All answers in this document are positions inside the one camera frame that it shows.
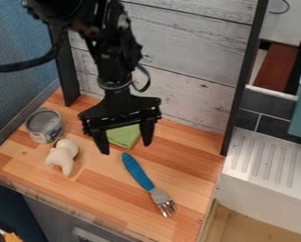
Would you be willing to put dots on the green cloth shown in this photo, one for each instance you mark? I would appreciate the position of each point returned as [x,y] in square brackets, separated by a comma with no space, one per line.
[123,136]

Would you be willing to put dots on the silver can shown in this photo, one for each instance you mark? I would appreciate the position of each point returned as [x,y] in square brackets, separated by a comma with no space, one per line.
[44,125]

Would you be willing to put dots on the toy sink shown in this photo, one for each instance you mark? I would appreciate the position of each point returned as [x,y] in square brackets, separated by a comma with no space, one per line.
[264,164]

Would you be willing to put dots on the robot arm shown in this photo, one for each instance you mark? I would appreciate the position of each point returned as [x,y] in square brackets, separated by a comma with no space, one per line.
[113,41]

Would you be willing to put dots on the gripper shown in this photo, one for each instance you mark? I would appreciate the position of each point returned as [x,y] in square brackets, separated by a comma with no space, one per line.
[119,108]

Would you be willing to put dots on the white plush toy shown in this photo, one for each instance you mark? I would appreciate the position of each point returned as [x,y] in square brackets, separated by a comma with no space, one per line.
[62,155]

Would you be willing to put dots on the blue fork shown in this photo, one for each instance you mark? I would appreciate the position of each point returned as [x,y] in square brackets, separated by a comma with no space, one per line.
[146,182]

